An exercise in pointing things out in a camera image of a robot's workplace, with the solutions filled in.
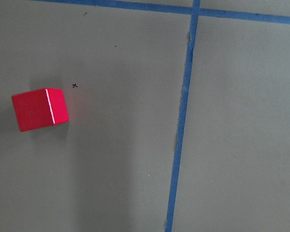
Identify red block from side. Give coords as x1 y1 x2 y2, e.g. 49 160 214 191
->
11 87 69 132

